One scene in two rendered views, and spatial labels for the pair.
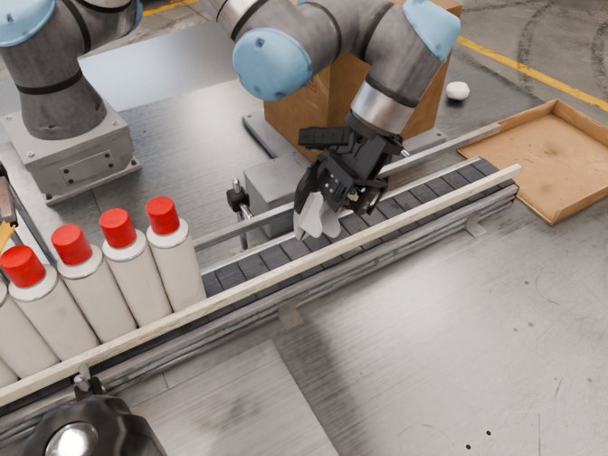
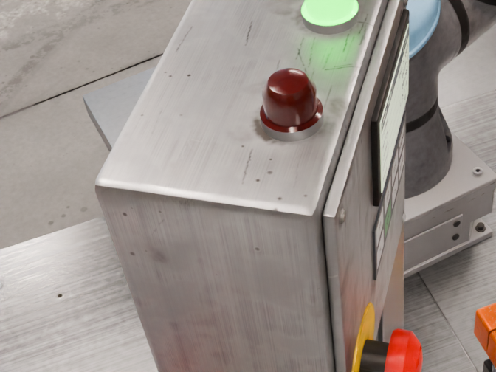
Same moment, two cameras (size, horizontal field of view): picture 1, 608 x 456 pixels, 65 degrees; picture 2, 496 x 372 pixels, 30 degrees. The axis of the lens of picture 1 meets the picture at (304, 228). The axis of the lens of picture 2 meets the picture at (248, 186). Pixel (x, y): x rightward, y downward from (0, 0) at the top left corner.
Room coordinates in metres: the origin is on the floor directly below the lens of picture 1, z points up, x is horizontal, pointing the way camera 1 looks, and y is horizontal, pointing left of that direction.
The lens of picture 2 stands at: (0.01, 0.39, 1.74)
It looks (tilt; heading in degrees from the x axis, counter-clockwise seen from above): 46 degrees down; 18
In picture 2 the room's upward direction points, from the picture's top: 10 degrees counter-clockwise
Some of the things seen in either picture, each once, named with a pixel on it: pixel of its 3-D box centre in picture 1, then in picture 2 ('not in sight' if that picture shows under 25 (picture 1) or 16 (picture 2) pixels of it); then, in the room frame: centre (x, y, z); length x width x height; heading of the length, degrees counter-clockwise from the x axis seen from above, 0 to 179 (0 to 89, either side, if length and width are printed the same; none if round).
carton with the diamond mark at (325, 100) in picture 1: (352, 68); not in sight; (0.91, -0.10, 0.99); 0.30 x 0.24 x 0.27; 124
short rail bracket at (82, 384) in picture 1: (95, 399); not in sight; (0.25, 0.26, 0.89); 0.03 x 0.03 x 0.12; 30
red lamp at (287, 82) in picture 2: not in sight; (289, 98); (0.29, 0.46, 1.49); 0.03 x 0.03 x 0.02
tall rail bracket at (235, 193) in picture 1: (247, 225); not in sight; (0.53, 0.09, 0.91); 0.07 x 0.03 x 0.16; 30
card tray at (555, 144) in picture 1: (555, 154); not in sight; (0.80, -0.53, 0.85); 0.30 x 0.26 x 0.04; 120
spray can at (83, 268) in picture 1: (95, 289); not in sight; (0.35, 0.26, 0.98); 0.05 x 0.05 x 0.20
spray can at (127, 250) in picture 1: (137, 273); not in sight; (0.38, 0.22, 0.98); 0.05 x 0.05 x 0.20
